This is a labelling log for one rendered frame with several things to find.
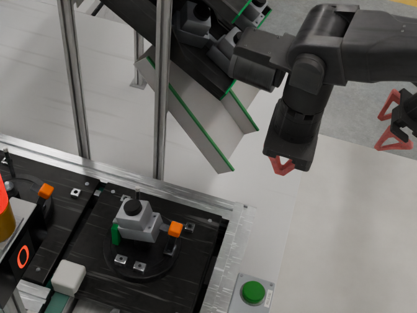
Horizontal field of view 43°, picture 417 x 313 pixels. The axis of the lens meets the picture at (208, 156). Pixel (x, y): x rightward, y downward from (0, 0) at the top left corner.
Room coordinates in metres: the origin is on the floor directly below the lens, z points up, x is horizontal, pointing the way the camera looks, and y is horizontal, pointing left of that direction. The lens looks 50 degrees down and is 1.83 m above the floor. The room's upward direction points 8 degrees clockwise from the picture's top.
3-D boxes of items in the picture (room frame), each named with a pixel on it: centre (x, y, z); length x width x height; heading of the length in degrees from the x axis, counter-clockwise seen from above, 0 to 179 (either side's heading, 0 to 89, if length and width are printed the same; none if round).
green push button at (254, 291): (0.44, -0.11, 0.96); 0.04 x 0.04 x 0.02
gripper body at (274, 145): (0.51, -0.11, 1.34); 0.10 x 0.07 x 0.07; 170
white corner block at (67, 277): (0.42, 0.21, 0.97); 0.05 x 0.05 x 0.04; 80
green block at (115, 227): (0.49, 0.14, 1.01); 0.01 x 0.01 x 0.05; 80
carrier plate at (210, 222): (0.50, 0.10, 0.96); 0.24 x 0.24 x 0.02; 80
